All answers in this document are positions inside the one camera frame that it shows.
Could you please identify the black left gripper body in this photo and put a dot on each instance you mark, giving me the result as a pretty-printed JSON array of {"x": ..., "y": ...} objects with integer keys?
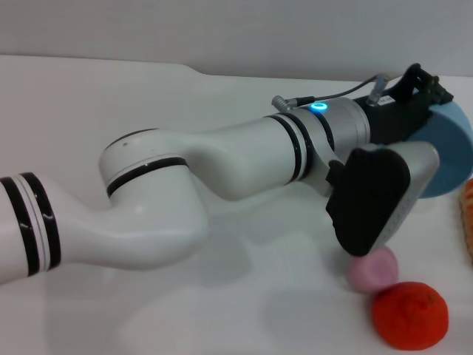
[{"x": 395, "y": 118}]

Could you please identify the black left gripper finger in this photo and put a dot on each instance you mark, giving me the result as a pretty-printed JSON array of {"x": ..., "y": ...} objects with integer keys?
[{"x": 432, "y": 85}]

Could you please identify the blue bowl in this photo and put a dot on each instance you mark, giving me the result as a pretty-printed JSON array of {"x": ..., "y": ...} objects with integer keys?
[{"x": 451, "y": 148}]

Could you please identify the pink toy peach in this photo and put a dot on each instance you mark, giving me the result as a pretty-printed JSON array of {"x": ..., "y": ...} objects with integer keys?
[{"x": 373, "y": 273}]

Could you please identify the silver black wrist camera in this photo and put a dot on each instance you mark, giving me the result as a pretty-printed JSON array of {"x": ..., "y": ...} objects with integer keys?
[{"x": 366, "y": 199}]

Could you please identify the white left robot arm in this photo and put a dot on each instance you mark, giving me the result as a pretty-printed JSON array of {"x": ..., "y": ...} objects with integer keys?
[{"x": 166, "y": 177}]

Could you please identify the orange toy bread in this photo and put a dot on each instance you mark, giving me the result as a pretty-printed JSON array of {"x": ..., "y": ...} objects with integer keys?
[{"x": 467, "y": 214}]

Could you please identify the orange toy tangerine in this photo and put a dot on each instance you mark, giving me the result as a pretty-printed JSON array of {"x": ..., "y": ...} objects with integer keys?
[{"x": 406, "y": 318}]

